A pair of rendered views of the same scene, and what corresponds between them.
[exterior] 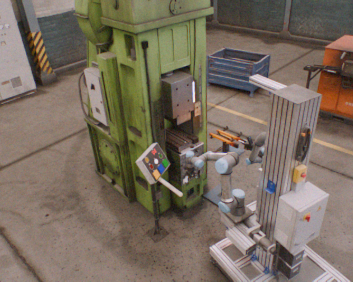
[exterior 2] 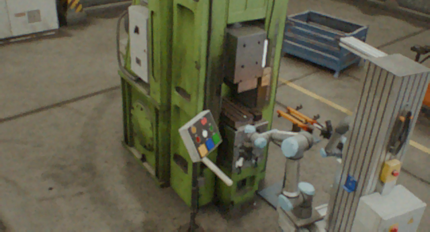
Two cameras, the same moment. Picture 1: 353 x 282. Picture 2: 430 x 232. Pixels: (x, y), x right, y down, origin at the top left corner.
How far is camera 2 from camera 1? 19 cm
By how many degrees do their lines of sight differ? 3
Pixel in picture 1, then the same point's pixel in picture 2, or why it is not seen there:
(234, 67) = (318, 37)
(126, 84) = (181, 31)
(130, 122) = (178, 82)
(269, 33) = (369, 1)
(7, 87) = (21, 20)
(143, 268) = not seen: outside the picture
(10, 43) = not seen: outside the picture
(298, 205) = (383, 210)
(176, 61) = (248, 10)
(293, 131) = (389, 112)
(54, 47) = not seen: outside the picture
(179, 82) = (248, 37)
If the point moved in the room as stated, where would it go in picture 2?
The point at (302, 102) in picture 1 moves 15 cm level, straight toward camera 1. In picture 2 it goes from (405, 76) to (402, 87)
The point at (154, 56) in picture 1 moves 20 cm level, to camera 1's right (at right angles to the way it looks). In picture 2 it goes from (222, 0) to (248, 2)
